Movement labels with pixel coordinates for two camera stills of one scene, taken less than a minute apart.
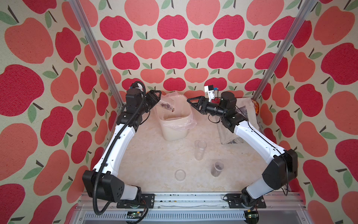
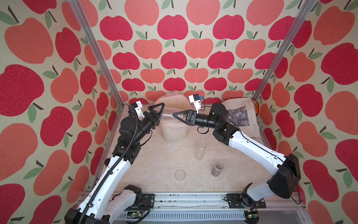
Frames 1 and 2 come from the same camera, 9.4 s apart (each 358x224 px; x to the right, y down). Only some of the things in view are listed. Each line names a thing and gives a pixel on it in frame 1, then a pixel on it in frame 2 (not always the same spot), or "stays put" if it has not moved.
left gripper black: [154, 98] → [156, 120]
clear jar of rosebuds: [217, 168] stays put
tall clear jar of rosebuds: [199, 148] stays put
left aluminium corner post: [84, 24] stays put
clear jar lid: [180, 175] stays put
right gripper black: [203, 101] → [189, 117]
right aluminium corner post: [306, 7] stays put
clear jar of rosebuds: [167, 103] → [168, 115]
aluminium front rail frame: [287, 208] stays put
